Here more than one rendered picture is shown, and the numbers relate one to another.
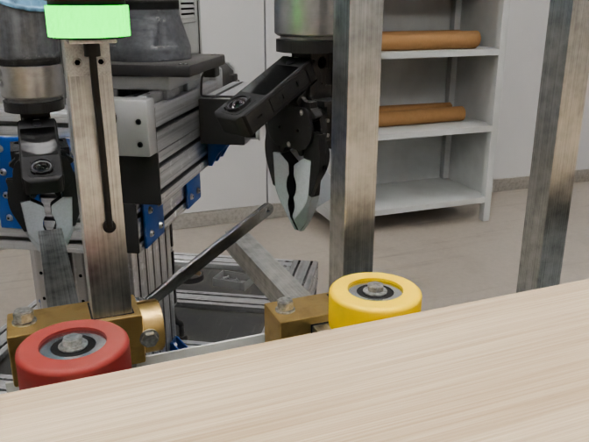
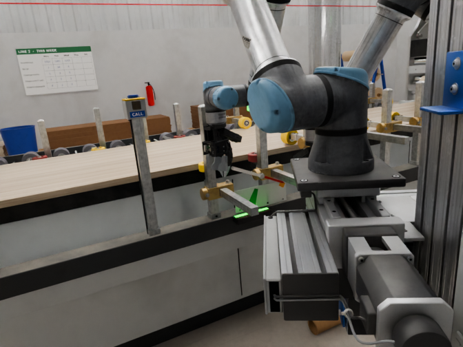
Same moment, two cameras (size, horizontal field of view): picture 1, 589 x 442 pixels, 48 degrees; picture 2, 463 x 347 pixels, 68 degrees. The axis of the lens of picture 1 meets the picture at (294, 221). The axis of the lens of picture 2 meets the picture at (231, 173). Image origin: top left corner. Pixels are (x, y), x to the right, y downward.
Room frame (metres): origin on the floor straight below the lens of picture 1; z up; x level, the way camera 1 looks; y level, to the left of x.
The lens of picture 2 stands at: (2.02, -0.04, 1.27)
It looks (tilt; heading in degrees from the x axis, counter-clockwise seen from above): 16 degrees down; 177
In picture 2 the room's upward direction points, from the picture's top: 5 degrees counter-clockwise
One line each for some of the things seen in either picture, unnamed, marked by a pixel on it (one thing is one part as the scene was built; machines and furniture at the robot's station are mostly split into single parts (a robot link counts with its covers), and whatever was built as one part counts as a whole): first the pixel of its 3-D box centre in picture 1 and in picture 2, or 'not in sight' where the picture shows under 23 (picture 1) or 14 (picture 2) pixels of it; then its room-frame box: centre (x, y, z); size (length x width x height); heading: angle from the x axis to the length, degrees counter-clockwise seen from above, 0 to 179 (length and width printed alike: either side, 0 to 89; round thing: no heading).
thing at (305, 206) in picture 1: (320, 191); (217, 166); (0.73, -0.03, 0.94); 0.06 x 0.03 x 0.09; 132
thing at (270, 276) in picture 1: (290, 300); (228, 195); (0.71, 0.00, 0.81); 0.44 x 0.03 x 0.04; 22
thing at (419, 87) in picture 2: not in sight; (417, 125); (0.19, 1.10, 0.92); 0.04 x 0.04 x 0.48; 22
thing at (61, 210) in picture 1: (61, 222); not in sight; (0.85, 0.31, 0.86); 0.06 x 0.03 x 0.09; 22
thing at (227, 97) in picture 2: not in sight; (227, 97); (0.83, 0.03, 1.20); 0.11 x 0.11 x 0.08; 16
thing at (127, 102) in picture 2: not in sight; (134, 109); (0.76, -0.30, 1.18); 0.07 x 0.07 x 0.08; 22
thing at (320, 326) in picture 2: not in sight; (335, 316); (0.55, 0.51, 0.04); 0.30 x 0.08 x 0.08; 112
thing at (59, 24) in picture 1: (88, 20); not in sight; (0.52, 0.15, 1.13); 0.06 x 0.06 x 0.02
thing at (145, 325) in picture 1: (88, 338); (266, 171); (0.55, 0.19, 0.85); 0.14 x 0.06 x 0.05; 112
